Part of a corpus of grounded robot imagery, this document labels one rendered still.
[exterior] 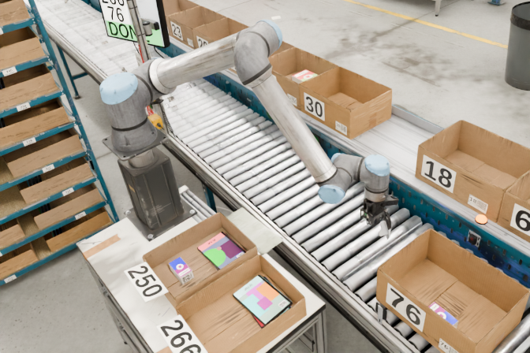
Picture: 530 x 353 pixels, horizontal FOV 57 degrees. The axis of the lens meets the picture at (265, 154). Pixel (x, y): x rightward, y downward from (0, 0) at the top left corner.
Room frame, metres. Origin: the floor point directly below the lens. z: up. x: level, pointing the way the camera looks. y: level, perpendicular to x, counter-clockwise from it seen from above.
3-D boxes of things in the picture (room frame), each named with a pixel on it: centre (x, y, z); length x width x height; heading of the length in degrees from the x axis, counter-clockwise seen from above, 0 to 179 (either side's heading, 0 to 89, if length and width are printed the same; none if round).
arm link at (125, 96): (1.75, 0.53, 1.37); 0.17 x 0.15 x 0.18; 150
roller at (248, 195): (1.94, -0.08, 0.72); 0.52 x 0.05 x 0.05; 121
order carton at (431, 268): (1.03, -0.56, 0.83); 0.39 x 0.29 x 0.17; 33
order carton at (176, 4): (3.88, 0.57, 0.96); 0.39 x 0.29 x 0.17; 31
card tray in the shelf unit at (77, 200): (2.45, 1.32, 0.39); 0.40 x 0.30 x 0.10; 122
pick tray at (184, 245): (1.38, 0.31, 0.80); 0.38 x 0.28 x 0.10; 123
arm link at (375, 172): (1.40, -0.40, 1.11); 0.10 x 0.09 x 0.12; 60
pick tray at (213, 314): (1.10, 0.16, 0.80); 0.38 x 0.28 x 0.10; 122
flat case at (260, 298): (1.16, 0.08, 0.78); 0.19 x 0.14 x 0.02; 37
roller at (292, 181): (1.88, -0.11, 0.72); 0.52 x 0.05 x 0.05; 121
